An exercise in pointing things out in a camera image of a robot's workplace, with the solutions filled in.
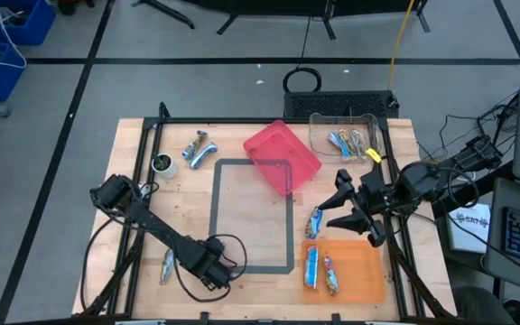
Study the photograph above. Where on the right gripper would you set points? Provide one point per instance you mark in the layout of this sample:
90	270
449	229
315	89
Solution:
379	201

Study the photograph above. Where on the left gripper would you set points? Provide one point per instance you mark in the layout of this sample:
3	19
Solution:
212	266

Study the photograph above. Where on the silver granola bar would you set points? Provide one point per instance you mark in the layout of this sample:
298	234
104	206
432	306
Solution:
167	268

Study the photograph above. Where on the red green granola bar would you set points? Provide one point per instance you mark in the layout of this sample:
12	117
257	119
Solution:
331	276

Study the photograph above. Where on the blue white granola bar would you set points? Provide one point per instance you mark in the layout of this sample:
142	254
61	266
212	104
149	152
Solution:
203	155

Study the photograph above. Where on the brown blue granola bar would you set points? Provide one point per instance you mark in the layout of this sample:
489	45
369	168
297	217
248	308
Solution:
194	145

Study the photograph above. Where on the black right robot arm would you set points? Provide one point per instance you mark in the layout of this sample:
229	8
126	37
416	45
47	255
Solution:
449	173

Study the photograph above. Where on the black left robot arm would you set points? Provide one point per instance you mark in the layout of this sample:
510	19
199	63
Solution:
151	225

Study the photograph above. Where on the dark grey bordered mat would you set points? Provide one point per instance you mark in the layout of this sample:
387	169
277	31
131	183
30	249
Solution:
264	270

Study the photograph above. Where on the yellow tape tag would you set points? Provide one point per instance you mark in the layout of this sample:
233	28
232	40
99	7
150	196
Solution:
374	155

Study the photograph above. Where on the orange plastic bin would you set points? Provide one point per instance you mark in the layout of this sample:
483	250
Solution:
359	271

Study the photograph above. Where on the pink plastic bin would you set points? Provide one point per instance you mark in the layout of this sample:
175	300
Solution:
282	158

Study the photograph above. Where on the clear plastic bin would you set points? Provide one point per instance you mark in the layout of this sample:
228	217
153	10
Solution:
323	131

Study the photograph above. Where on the white potted plant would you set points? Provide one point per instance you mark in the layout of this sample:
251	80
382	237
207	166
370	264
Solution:
169	170

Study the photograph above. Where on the black perforated metal box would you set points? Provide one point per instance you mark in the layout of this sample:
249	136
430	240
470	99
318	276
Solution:
314	104

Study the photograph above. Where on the white printed paper sheet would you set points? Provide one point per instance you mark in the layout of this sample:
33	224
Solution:
467	234

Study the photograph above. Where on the grey desk with keyboard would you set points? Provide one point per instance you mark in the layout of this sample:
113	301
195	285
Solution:
497	234

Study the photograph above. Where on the dark grey office chair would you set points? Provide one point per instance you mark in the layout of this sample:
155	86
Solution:
481	309

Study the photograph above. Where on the black folding partition screen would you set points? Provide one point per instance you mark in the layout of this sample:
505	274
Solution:
287	5

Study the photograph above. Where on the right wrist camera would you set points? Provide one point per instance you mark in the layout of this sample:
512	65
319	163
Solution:
373	180

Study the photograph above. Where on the black aluminium rig frame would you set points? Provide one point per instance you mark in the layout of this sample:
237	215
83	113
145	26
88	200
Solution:
224	120

